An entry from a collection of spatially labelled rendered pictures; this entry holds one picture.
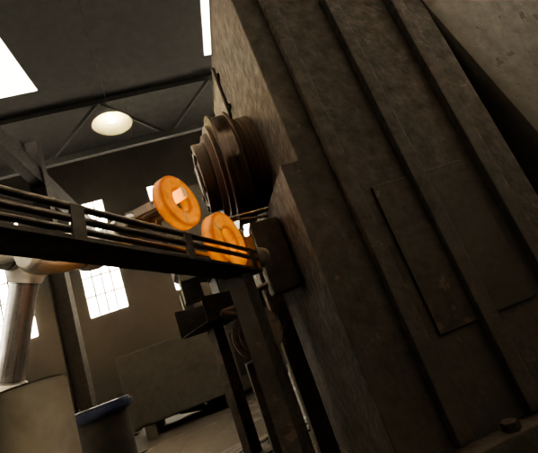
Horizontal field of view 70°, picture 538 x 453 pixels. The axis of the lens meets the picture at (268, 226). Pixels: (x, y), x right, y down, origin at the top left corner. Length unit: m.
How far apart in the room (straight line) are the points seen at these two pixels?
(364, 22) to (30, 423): 1.37
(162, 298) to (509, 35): 10.87
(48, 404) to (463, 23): 1.55
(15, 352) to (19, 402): 0.99
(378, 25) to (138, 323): 10.88
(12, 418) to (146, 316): 10.92
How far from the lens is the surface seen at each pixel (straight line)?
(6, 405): 0.81
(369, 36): 1.43
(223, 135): 1.41
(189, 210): 1.08
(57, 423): 0.81
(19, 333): 1.78
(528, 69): 1.59
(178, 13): 9.91
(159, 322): 11.61
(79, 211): 0.63
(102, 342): 11.91
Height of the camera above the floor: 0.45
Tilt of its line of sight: 15 degrees up
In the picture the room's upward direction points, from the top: 21 degrees counter-clockwise
